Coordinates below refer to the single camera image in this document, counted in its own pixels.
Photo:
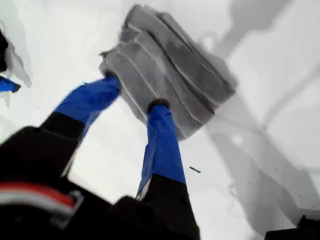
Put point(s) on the grey striped towel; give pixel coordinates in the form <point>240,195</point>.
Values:
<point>170,75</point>

